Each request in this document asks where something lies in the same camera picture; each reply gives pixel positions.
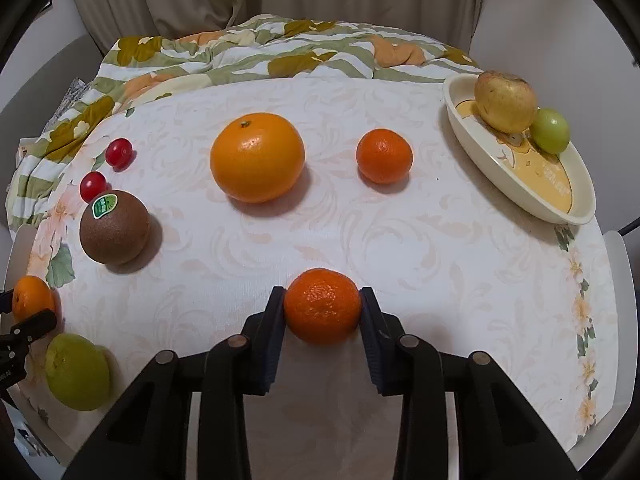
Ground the grey patterned cloth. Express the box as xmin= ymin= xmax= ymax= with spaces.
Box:
xmin=47 ymin=77 xmax=98 ymax=128

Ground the brown kiwi with green sticker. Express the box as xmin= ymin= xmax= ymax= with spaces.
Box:
xmin=79 ymin=190 xmax=150 ymax=266

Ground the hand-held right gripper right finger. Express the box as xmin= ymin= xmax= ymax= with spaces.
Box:
xmin=359 ymin=286 xmax=583 ymax=480

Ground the large green fruit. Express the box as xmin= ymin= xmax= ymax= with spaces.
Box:
xmin=45 ymin=332 xmax=112 ymax=412

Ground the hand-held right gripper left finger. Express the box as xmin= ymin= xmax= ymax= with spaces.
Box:
xmin=62 ymin=285 xmax=287 ymax=480

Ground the large orange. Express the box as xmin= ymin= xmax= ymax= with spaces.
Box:
xmin=209 ymin=112 xmax=306 ymax=204

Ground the small green fruit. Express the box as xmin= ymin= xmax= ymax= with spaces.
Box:
xmin=530 ymin=107 xmax=571 ymax=155

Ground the red cherry tomato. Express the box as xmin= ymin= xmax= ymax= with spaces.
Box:
xmin=105 ymin=138 xmax=134 ymax=170
xmin=79 ymin=171 xmax=108 ymax=201

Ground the cream oval bowl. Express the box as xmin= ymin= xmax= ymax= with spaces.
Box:
xmin=442 ymin=72 xmax=597 ymax=225

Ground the green striped floral blanket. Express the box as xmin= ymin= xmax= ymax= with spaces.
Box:
xmin=5 ymin=15 xmax=482 ymax=233

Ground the small orange mandarin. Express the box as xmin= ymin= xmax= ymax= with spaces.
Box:
xmin=283 ymin=267 xmax=363 ymax=346
xmin=11 ymin=275 xmax=57 ymax=325
xmin=356 ymin=128 xmax=414 ymax=185

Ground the yellow apple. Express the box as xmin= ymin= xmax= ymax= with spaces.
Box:
xmin=474 ymin=71 xmax=538 ymax=134

